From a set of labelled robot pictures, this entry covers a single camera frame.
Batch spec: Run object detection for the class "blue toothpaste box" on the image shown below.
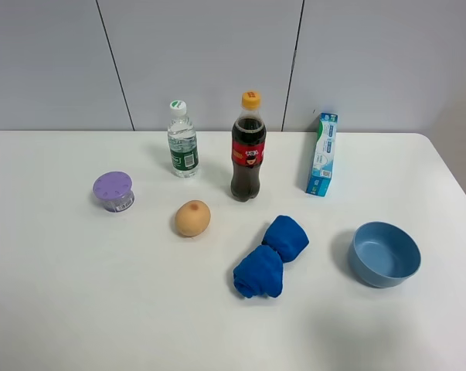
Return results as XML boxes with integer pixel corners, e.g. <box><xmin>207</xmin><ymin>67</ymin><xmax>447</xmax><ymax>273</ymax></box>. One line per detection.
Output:
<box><xmin>305</xmin><ymin>113</ymin><xmax>338</xmax><ymax>197</ymax></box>

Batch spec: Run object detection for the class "blue plastic bowl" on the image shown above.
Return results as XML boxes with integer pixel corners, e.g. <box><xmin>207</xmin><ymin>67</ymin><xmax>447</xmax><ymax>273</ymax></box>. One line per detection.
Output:
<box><xmin>348</xmin><ymin>221</ymin><xmax>421</xmax><ymax>288</ymax></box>

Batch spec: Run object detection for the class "tan egg-shaped ball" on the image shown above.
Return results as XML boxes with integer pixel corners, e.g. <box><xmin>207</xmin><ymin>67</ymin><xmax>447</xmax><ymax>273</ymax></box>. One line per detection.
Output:
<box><xmin>175</xmin><ymin>200</ymin><xmax>211</xmax><ymax>237</ymax></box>

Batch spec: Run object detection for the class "cola bottle yellow cap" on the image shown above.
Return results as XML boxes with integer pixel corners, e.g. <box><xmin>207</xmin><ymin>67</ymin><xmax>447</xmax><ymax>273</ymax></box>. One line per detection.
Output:
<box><xmin>230</xmin><ymin>90</ymin><xmax>267</xmax><ymax>202</ymax></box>

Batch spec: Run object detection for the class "clear water bottle green label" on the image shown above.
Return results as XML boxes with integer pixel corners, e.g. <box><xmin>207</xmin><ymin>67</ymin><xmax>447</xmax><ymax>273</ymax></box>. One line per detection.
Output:
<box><xmin>167</xmin><ymin>100</ymin><xmax>199</xmax><ymax>178</ymax></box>

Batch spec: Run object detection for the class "purple lidded round container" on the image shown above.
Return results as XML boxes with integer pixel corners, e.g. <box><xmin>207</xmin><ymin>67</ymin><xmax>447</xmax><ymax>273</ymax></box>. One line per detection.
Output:
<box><xmin>92</xmin><ymin>171</ymin><xmax>134</xmax><ymax>213</ymax></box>

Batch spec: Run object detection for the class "blue rolled cloth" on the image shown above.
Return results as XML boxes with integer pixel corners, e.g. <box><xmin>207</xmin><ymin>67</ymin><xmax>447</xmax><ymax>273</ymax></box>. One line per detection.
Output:
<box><xmin>233</xmin><ymin>215</ymin><xmax>309</xmax><ymax>298</ymax></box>

